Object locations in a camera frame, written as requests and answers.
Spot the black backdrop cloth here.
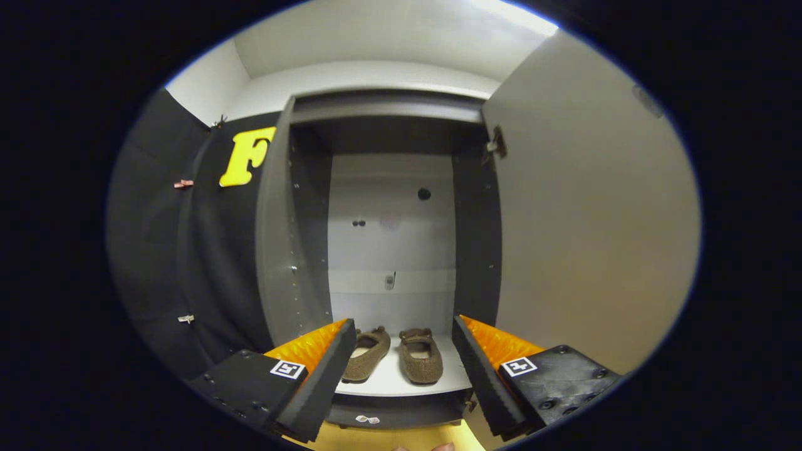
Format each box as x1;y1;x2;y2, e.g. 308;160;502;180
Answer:
107;88;279;380

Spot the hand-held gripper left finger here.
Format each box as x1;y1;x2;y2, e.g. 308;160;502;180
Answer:
188;318;357;443

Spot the grey shoe cabinet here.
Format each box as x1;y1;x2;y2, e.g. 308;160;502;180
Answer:
256;89;505;430

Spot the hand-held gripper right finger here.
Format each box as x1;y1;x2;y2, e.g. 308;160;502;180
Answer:
452;315;627;439

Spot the brown fabric shoe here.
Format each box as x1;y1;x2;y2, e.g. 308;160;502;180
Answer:
341;326;392;383
398;328;444;385

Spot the beige shoe cabinet door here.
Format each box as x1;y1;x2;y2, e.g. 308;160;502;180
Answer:
481;30;701;376

